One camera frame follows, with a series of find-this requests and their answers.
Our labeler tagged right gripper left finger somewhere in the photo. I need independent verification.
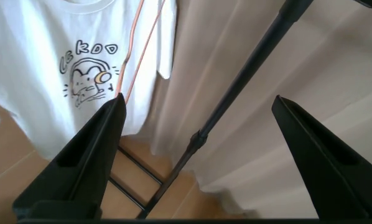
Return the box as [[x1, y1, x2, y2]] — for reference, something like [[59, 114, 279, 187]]
[[12, 92, 127, 220]]

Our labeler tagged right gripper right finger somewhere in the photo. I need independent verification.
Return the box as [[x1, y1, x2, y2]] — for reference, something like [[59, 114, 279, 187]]
[[271, 95, 372, 218]]

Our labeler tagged white garment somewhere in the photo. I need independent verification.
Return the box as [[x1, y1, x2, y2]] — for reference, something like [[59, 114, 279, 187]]
[[0, 0, 178, 161]]

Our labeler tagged pink clothes hanger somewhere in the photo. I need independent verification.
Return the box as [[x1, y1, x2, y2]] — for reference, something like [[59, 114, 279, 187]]
[[114, 0, 167, 105]]

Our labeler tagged black clothes rack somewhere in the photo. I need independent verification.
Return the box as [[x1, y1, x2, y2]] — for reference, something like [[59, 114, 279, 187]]
[[108, 0, 372, 220]]

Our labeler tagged beige curtain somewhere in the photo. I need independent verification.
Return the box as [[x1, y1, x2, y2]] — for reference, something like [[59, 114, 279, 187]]
[[139, 0, 372, 218]]

